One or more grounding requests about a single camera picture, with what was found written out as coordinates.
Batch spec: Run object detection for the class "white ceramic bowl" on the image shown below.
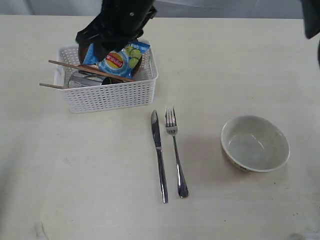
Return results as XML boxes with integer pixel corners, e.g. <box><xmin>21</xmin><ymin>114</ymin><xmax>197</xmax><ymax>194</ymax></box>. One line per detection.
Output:
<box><xmin>220</xmin><ymin>115</ymin><xmax>291</xmax><ymax>173</ymax></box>

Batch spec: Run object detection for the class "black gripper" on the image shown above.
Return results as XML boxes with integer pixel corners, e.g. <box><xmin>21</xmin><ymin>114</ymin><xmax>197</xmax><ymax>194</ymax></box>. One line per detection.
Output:
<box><xmin>75</xmin><ymin>0</ymin><xmax>157</xmax><ymax>62</ymax></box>

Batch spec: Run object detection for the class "brown round plate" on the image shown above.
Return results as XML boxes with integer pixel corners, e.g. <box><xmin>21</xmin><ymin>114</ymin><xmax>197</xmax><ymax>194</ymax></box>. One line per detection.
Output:
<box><xmin>77</xmin><ymin>43</ymin><xmax>143</xmax><ymax>78</ymax></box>

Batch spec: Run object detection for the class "silver metal fork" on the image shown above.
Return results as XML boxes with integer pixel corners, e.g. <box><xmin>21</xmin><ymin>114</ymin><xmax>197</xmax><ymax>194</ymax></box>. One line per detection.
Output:
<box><xmin>164</xmin><ymin>107</ymin><xmax>189</xmax><ymax>198</ymax></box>

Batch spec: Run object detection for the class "white plastic perforated basket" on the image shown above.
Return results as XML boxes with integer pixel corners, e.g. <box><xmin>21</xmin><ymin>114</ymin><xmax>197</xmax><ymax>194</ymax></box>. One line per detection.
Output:
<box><xmin>53</xmin><ymin>39</ymin><xmax>159</xmax><ymax>113</ymax></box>

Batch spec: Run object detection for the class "shiny metal cup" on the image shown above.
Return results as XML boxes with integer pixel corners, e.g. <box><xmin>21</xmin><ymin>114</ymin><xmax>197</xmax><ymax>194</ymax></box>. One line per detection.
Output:
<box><xmin>66</xmin><ymin>70</ymin><xmax>121</xmax><ymax>88</ymax></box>

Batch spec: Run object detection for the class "wooden chopstick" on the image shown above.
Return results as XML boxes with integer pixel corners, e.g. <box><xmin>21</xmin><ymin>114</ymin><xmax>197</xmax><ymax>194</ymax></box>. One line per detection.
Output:
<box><xmin>48</xmin><ymin>60</ymin><xmax>135</xmax><ymax>82</ymax></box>
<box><xmin>39</xmin><ymin>82</ymin><xmax>66</xmax><ymax>90</ymax></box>

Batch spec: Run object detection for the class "blue chip bag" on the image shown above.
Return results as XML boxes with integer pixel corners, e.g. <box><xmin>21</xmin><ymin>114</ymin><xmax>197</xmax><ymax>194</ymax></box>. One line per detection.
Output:
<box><xmin>82</xmin><ymin>40</ymin><xmax>151</xmax><ymax>79</ymax></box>

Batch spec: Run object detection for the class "silver table knife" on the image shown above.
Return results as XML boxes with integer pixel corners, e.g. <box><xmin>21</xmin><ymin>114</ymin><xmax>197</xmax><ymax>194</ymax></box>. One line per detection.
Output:
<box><xmin>150</xmin><ymin>110</ymin><xmax>169</xmax><ymax>204</ymax></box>

